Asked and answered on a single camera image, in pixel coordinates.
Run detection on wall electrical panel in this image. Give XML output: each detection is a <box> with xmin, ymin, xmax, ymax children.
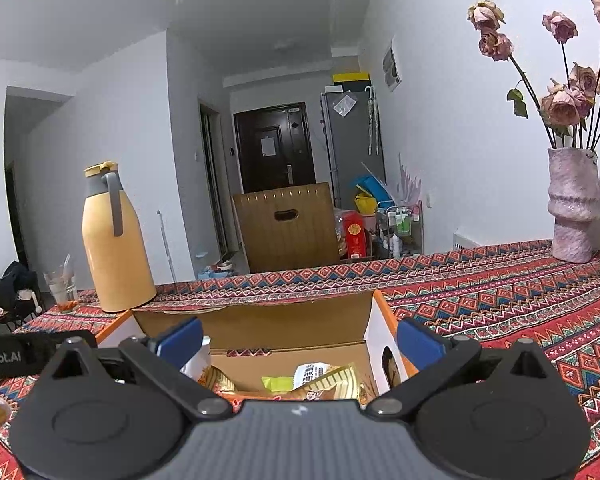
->
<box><xmin>382</xmin><ymin>38</ymin><xmax>402</xmax><ymax>92</ymax></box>

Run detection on patterned red tablecloth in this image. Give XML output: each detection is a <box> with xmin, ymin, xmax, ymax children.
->
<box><xmin>0</xmin><ymin>238</ymin><xmax>600</xmax><ymax>480</ymax></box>

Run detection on white black-text snack packet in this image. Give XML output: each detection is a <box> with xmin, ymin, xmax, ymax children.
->
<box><xmin>292</xmin><ymin>362</ymin><xmax>332</xmax><ymax>389</ymax></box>

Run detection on yellow box atop refrigerator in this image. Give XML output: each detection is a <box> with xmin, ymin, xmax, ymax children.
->
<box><xmin>332</xmin><ymin>72</ymin><xmax>370</xmax><ymax>84</ymax></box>

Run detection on gold biscuit snack packet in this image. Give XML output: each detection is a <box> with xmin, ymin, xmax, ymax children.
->
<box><xmin>282</xmin><ymin>364</ymin><xmax>370</xmax><ymax>405</ymax></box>

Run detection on pink textured ceramic vase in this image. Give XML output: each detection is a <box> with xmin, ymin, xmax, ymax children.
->
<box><xmin>547</xmin><ymin>148</ymin><xmax>600</xmax><ymax>263</ymax></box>

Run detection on black folding chair with clothes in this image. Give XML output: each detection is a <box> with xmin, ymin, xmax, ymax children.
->
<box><xmin>0</xmin><ymin>261</ymin><xmax>44</xmax><ymax>332</ymax></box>

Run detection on glass cup with straw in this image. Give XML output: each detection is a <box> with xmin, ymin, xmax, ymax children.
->
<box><xmin>43</xmin><ymin>255</ymin><xmax>79</xmax><ymax>312</ymax></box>

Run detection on red orange cardboard snack box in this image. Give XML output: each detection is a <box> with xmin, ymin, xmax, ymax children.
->
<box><xmin>96</xmin><ymin>290</ymin><xmax>417</xmax><ymax>396</ymax></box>

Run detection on grey refrigerator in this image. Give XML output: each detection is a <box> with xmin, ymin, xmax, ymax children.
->
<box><xmin>321</xmin><ymin>91</ymin><xmax>386</xmax><ymax>209</ymax></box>

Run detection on dark entrance door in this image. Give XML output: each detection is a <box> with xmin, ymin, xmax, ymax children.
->
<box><xmin>234</xmin><ymin>103</ymin><xmax>316</xmax><ymax>193</ymax></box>

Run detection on dried pink rose bouquet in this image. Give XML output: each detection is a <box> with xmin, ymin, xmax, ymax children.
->
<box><xmin>467</xmin><ymin>0</ymin><xmax>600</xmax><ymax>151</ymax></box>

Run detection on lime green snack packet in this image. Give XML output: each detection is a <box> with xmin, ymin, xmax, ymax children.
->
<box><xmin>261</xmin><ymin>376</ymin><xmax>294</xmax><ymax>393</ymax></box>

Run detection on red gift bag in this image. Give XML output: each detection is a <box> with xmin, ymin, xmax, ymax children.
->
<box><xmin>342</xmin><ymin>211</ymin><xmax>366</xmax><ymax>259</ymax></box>

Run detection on yellow thermos jug grey handle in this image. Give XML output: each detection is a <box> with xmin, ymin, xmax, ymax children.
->
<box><xmin>82</xmin><ymin>160</ymin><xmax>157</xmax><ymax>313</ymax></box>

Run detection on orange snack packet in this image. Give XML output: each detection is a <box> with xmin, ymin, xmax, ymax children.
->
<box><xmin>197</xmin><ymin>365</ymin><xmax>236</xmax><ymax>393</ymax></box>

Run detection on wire rack with bottles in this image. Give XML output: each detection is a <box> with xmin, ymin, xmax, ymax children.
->
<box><xmin>375</xmin><ymin>200</ymin><xmax>424</xmax><ymax>259</ymax></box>

